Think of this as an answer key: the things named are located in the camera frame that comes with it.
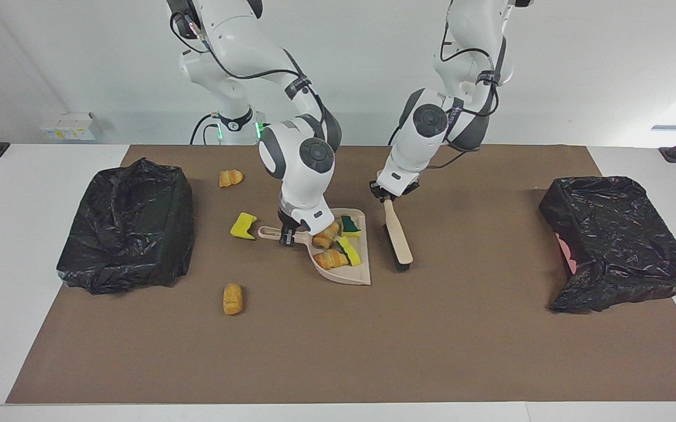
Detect striped toy croissant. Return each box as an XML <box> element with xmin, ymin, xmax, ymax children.
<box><xmin>312</xmin><ymin>221</ymin><xmax>341</xmax><ymax>249</ymax></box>
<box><xmin>314</xmin><ymin>249</ymin><xmax>350</xmax><ymax>271</ymax></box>

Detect beige plastic dustpan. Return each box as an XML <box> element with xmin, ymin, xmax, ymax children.
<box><xmin>257</xmin><ymin>208</ymin><xmax>372</xmax><ymax>286</ymax></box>

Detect yellow sponge chunk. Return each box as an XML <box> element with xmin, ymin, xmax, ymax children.
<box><xmin>337</xmin><ymin>236</ymin><xmax>362</xmax><ymax>267</ymax></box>

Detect black base cable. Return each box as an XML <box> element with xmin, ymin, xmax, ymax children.
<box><xmin>189</xmin><ymin>113</ymin><xmax>224</xmax><ymax>146</ymax></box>

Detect black bag lined pink bin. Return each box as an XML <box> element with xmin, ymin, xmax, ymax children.
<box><xmin>538</xmin><ymin>176</ymin><xmax>676</xmax><ymax>314</ymax></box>

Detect brown table mat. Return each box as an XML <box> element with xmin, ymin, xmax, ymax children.
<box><xmin>5</xmin><ymin>145</ymin><xmax>676</xmax><ymax>404</ymax></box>

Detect notched yellow sponge piece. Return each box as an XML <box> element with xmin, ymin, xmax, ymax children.
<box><xmin>230</xmin><ymin>212</ymin><xmax>258</xmax><ymax>240</ymax></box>

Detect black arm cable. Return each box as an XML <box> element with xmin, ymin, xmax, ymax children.
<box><xmin>430</xmin><ymin>0</ymin><xmax>501</xmax><ymax>171</ymax></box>
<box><xmin>169</xmin><ymin>11</ymin><xmax>328</xmax><ymax>125</ymax></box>

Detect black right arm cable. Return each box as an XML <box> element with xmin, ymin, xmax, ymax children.
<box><xmin>169</xmin><ymin>11</ymin><xmax>328</xmax><ymax>125</ymax></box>

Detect brown toy bread roll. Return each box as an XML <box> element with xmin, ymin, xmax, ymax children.
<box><xmin>223</xmin><ymin>284</ymin><xmax>244</xmax><ymax>316</ymax></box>

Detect white wall socket box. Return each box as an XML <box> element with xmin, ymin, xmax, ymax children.
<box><xmin>39</xmin><ymin>112</ymin><xmax>96</xmax><ymax>141</ymax></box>

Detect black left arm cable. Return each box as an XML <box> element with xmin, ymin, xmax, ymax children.
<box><xmin>430</xmin><ymin>0</ymin><xmax>501</xmax><ymax>171</ymax></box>

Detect beige brush black bristles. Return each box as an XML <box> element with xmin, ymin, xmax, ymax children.
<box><xmin>382</xmin><ymin>196</ymin><xmax>414</xmax><ymax>272</ymax></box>

